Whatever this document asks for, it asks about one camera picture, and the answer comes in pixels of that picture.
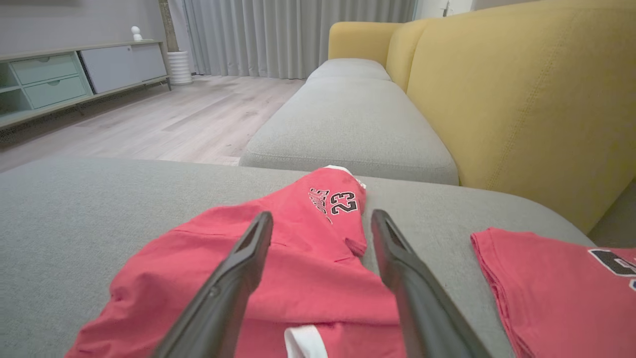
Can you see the small grey sofa seat cushion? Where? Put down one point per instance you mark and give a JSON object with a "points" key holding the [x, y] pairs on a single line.
{"points": [[348, 69]]}

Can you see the low green-grey media cabinet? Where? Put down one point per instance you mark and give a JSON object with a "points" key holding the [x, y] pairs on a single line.
{"points": [[59, 82]]}

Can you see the yellow sofa end backrest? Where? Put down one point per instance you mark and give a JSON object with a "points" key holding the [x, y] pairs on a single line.
{"points": [[357, 42]]}

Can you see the white ribbed plant pot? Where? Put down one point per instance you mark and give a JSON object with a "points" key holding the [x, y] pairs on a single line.
{"points": [[179, 67]]}

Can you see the grey pleated curtain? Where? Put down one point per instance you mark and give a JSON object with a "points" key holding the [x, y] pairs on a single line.
{"points": [[298, 35]]}

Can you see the small white figurine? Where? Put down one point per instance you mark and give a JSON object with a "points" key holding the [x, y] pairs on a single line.
{"points": [[136, 33]]}

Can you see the large grey sofa seat cushion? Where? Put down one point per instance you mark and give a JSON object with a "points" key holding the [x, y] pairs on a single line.
{"points": [[99, 223]]}

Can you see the red white-sleeved jersey shirt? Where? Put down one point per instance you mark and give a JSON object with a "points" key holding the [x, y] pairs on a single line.
{"points": [[561, 293]]}

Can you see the red jersey shorts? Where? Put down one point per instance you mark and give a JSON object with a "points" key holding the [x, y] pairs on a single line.
{"points": [[308, 268]]}

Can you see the narrow yellow sofa backrest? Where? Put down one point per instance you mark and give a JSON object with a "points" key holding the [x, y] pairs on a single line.
{"points": [[402, 49]]}

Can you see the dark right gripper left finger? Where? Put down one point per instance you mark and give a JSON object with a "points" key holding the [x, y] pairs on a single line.
{"points": [[218, 298]]}

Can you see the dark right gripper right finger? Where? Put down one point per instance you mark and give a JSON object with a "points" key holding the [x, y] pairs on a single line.
{"points": [[422, 308]]}

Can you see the large yellow sofa backrest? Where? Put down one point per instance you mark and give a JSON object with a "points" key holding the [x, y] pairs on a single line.
{"points": [[536, 109]]}

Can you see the brown plant trunk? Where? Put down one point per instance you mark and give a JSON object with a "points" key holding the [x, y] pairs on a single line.
{"points": [[168, 25]]}

